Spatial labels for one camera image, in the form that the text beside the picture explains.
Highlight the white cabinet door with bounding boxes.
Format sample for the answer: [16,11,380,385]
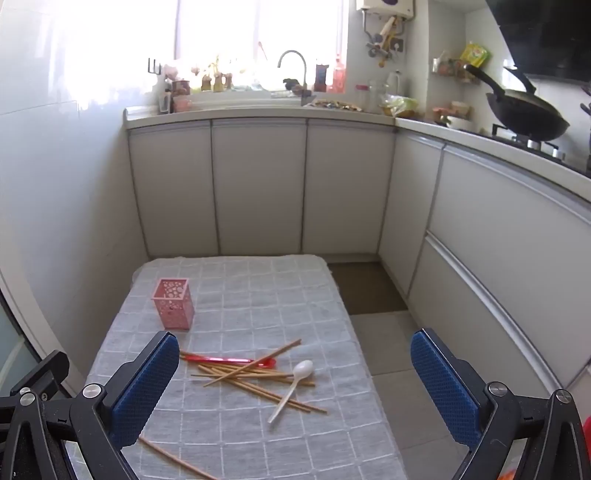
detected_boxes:
[211,119,308,256]
[128,121,219,259]
[301,119,397,254]
[379,129,446,298]

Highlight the yellow food packet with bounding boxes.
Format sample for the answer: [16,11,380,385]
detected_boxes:
[459,41,492,69]

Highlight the kitchen window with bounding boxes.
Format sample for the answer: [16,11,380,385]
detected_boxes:
[175,0,349,63]

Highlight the bag of green vegetables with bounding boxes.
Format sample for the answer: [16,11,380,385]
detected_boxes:
[379,95,421,117]

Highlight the brown floor mat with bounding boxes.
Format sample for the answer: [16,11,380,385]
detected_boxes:
[327,262,409,315]

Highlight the clear glass jar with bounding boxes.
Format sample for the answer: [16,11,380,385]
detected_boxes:
[368,80,389,112]

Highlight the wooden chopstick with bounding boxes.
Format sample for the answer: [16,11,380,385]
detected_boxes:
[137,435,220,480]

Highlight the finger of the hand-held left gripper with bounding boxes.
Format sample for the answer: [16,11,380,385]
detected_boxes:
[9,351,71,398]

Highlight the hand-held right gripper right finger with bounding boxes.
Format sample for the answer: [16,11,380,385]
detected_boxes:
[410,329,591,480]

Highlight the wide white cabinet drawer front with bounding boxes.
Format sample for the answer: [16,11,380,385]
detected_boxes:
[412,233,583,393]
[425,144,591,365]

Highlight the red plastic spoon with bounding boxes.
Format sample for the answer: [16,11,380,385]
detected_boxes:
[179,351,279,370]

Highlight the curved metal faucet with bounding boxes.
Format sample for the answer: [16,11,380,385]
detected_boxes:
[277,50,309,95]

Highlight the black range hood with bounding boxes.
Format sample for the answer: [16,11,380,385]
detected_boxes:
[485,0,591,86]

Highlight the pink perforated utensil holder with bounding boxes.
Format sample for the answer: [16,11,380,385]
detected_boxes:
[152,277,195,330]

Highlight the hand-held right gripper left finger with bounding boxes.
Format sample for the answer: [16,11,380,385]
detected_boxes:
[0,330,181,480]

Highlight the white water heater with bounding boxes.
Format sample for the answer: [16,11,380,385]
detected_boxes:
[358,0,416,21]

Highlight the red dish soap bottle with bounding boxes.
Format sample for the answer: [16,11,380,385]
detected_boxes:
[330,55,347,93]

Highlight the gas stove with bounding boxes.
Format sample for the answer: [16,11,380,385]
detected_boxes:
[480,124,591,176]

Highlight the wall spice shelf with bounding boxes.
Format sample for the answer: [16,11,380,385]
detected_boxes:
[431,58,481,85]

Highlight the black wok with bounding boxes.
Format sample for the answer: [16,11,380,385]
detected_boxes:
[464,64,571,141]

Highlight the pile of wooden chopsticks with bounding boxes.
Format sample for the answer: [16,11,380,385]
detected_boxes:
[180,339,328,415]

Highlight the white plastic spoon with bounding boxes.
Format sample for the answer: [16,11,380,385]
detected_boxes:
[268,359,315,424]

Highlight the white lower cabinets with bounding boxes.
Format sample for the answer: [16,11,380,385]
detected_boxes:
[123,99,591,204]

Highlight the grey checked tablecloth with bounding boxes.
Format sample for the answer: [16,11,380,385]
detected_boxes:
[69,255,409,480]

